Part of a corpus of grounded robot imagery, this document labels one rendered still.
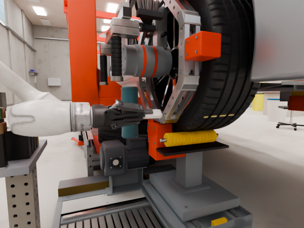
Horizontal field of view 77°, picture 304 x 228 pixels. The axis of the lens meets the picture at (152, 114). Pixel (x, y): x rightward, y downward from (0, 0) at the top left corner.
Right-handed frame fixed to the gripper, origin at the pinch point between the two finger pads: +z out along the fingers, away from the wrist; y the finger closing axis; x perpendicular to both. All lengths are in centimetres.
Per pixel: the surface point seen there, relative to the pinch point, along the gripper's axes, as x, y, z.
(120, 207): -13, -67, -4
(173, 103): 3.4, 1.6, 9.2
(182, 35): 15.3, 22.0, 9.1
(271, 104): 179, -205, 427
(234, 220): -36, -31, 37
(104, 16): 620, -246, 68
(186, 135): -2.6, -12.6, 18.4
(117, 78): 9.9, 7.0, -11.4
